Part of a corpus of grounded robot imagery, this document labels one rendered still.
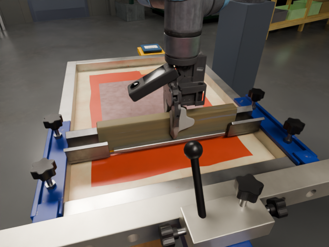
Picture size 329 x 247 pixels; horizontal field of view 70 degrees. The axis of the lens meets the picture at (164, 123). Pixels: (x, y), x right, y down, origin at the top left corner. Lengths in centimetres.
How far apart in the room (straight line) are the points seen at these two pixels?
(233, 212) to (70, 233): 24
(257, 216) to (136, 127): 32
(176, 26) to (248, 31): 82
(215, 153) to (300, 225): 126
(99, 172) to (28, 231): 22
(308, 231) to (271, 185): 135
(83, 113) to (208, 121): 41
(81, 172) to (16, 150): 180
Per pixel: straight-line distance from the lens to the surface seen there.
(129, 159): 61
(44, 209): 49
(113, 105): 83
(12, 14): 684
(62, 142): 63
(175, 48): 48
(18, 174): 215
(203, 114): 60
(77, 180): 59
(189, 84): 53
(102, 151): 58
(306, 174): 54
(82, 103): 87
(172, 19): 47
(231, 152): 65
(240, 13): 124
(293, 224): 181
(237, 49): 127
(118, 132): 56
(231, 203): 39
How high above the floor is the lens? 138
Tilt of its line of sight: 36 degrees down
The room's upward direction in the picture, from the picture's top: 1 degrees clockwise
